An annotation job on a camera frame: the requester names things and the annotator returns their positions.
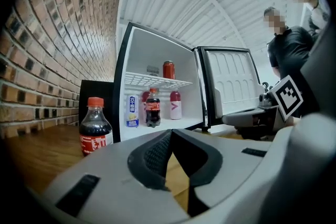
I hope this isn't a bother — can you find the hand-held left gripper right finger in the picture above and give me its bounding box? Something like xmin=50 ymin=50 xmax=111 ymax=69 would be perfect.
xmin=171 ymin=128 xmax=299 ymax=224

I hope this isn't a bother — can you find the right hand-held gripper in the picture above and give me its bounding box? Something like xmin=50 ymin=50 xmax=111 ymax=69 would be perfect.
xmin=222 ymin=74 xmax=305 ymax=137

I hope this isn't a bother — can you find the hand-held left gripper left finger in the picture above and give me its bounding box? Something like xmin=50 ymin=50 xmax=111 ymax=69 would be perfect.
xmin=41 ymin=128 xmax=190 ymax=224

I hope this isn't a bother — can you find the red-capped cola bottle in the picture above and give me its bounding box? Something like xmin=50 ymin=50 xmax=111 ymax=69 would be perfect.
xmin=79 ymin=97 xmax=114 ymax=157
xmin=145 ymin=88 xmax=162 ymax=129

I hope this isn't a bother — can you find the black mini fridge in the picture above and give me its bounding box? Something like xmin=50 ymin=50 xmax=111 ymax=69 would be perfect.
xmin=112 ymin=22 xmax=266 ymax=144

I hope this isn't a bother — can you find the white and red bottle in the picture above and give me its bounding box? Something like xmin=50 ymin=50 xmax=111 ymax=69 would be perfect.
xmin=169 ymin=90 xmax=183 ymax=121

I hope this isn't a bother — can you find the blue and white can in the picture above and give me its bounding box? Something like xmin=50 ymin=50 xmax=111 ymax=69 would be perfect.
xmin=125 ymin=94 xmax=140 ymax=128

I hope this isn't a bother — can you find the red drink can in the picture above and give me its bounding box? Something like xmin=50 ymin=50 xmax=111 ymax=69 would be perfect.
xmin=162 ymin=60 xmax=176 ymax=80

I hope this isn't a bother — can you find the black cabinet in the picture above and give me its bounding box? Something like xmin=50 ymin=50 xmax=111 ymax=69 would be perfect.
xmin=78 ymin=79 xmax=117 ymax=127

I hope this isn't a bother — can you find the person's white shirt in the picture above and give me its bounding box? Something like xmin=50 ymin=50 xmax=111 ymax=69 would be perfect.
xmin=301 ymin=1 xmax=332 ymax=35

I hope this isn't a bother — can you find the white wire shelf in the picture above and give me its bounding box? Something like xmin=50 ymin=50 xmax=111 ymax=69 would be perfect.
xmin=123 ymin=71 xmax=194 ymax=90

